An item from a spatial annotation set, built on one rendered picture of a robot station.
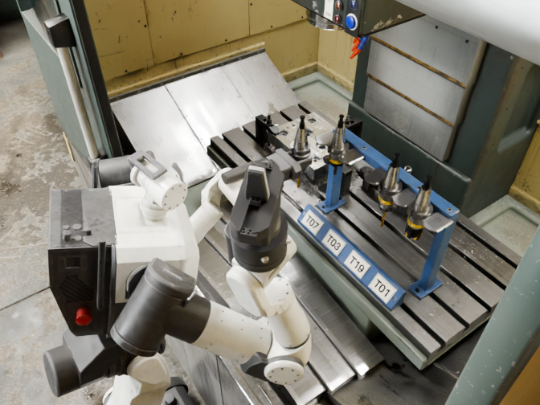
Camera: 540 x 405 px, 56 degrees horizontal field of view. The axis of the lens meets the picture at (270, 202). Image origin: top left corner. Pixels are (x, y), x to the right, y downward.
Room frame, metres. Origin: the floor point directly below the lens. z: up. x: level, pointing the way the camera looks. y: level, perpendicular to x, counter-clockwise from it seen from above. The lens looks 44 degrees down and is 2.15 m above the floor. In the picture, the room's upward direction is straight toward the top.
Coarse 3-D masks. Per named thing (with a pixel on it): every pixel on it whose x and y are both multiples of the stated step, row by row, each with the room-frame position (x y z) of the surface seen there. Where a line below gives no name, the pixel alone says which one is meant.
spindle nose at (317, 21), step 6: (306, 12) 1.46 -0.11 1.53; (312, 12) 1.43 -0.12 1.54; (306, 18) 1.47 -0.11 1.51; (312, 18) 1.43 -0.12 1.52; (318, 18) 1.41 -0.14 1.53; (324, 18) 1.40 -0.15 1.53; (312, 24) 1.43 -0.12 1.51; (318, 24) 1.41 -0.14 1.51; (324, 24) 1.40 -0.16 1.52; (330, 24) 1.40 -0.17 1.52; (330, 30) 1.40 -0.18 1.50; (336, 30) 1.40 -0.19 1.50
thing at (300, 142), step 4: (300, 132) 1.20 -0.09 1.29; (304, 132) 1.20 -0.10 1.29; (296, 136) 1.21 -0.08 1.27; (300, 136) 1.20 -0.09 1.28; (304, 136) 1.20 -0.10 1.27; (296, 140) 1.20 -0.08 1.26; (300, 140) 1.20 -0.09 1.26; (304, 140) 1.20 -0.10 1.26; (296, 144) 1.20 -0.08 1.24; (300, 144) 1.19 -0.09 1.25; (304, 144) 1.19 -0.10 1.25; (308, 144) 1.21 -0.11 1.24; (296, 148) 1.20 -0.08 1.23; (300, 148) 1.19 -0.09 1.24; (304, 148) 1.19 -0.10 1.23
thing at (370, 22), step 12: (300, 0) 1.28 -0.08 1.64; (312, 0) 1.24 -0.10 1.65; (324, 0) 1.20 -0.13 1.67; (372, 0) 1.11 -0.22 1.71; (384, 0) 1.13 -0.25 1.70; (336, 12) 1.16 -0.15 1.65; (372, 12) 1.11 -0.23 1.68; (384, 12) 1.13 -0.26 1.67; (396, 12) 1.15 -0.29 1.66; (408, 12) 1.18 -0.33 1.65; (420, 12) 1.20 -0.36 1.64; (360, 24) 1.10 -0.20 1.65; (372, 24) 1.11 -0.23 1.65; (384, 24) 1.14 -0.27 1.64; (396, 24) 1.16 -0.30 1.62; (360, 36) 1.10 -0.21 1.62
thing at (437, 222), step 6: (432, 216) 0.93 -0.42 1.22; (438, 216) 0.93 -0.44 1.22; (444, 216) 0.93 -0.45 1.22; (426, 222) 0.91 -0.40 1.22; (432, 222) 0.91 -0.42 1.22; (438, 222) 0.91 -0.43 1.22; (444, 222) 0.91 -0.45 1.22; (450, 222) 0.91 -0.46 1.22; (426, 228) 0.89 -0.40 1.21; (432, 228) 0.89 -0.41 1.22; (438, 228) 0.88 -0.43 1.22; (444, 228) 0.89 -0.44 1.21
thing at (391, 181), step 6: (390, 168) 1.04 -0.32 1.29; (396, 168) 1.03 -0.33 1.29; (390, 174) 1.03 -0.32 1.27; (396, 174) 1.03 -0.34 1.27; (384, 180) 1.04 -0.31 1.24; (390, 180) 1.03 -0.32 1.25; (396, 180) 1.03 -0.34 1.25; (384, 186) 1.03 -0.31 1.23; (390, 186) 1.02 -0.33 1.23; (396, 186) 1.03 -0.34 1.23
